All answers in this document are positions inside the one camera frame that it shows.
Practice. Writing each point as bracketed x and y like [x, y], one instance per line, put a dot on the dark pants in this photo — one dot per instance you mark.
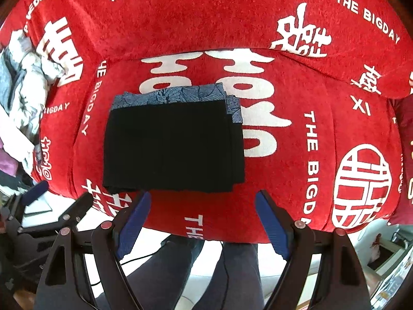
[171, 145]

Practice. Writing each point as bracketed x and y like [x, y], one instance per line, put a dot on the person's leg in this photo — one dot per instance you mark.
[235, 274]
[155, 271]

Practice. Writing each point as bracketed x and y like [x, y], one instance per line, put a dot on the person's right leg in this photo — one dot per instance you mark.
[235, 274]

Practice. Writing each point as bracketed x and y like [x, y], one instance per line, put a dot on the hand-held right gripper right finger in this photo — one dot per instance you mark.
[274, 226]

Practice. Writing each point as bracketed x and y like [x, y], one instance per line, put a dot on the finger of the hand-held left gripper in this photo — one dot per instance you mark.
[36, 189]
[80, 204]

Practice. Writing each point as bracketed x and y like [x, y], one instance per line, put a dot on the pile of light clothes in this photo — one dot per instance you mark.
[25, 84]

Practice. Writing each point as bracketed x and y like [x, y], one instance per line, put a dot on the person's left leg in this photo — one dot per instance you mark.
[155, 271]

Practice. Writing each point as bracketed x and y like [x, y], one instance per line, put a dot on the white flat board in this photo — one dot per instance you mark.
[37, 207]

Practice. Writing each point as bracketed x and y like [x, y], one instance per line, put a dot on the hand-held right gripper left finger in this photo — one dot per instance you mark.
[134, 226]

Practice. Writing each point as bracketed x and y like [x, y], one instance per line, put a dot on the red printed sofa cover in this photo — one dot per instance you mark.
[209, 22]

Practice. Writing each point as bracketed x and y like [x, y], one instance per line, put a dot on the cardboard box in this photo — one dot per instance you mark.
[388, 252]

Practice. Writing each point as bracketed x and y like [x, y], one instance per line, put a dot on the red printed cushion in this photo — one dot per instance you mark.
[403, 155]

